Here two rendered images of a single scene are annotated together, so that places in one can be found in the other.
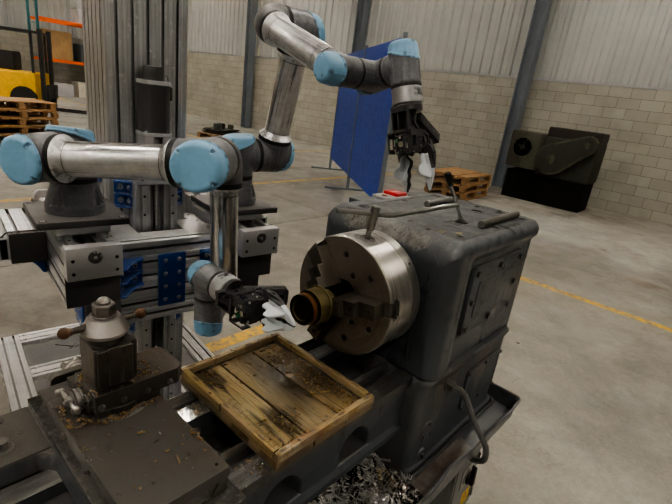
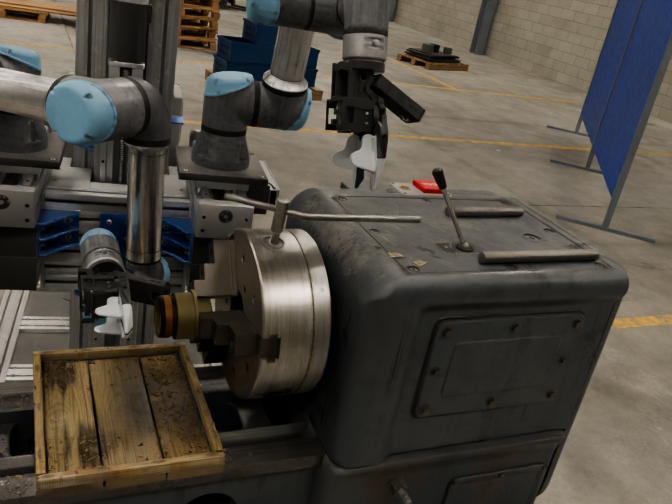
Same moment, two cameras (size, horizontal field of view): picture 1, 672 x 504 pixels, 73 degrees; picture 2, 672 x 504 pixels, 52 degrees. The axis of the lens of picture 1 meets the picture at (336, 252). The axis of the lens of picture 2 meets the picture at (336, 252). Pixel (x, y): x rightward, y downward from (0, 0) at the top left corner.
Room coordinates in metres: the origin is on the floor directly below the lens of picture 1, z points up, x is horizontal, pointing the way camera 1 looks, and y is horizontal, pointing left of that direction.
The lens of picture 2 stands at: (0.11, -0.60, 1.73)
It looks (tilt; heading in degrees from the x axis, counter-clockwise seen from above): 24 degrees down; 23
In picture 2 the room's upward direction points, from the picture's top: 11 degrees clockwise
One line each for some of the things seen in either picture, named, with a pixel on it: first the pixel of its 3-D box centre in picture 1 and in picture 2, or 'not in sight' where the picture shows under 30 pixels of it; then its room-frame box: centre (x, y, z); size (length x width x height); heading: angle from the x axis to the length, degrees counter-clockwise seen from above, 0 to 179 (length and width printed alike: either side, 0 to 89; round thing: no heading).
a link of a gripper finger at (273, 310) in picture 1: (275, 314); (113, 312); (0.89, 0.11, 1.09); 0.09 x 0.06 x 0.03; 50
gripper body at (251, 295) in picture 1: (244, 302); (104, 290); (0.96, 0.20, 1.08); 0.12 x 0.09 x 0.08; 50
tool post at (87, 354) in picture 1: (110, 355); not in sight; (0.69, 0.38, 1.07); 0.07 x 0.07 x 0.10; 50
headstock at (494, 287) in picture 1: (427, 267); (435, 307); (1.42, -0.31, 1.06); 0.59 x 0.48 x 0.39; 140
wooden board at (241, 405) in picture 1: (276, 388); (122, 408); (0.91, 0.10, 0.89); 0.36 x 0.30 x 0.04; 50
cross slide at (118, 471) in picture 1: (121, 429); not in sight; (0.65, 0.34, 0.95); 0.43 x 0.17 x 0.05; 50
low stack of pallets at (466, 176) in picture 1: (458, 182); not in sight; (9.01, -2.21, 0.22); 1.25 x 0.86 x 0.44; 143
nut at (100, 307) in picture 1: (103, 306); not in sight; (0.69, 0.39, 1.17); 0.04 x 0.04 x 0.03
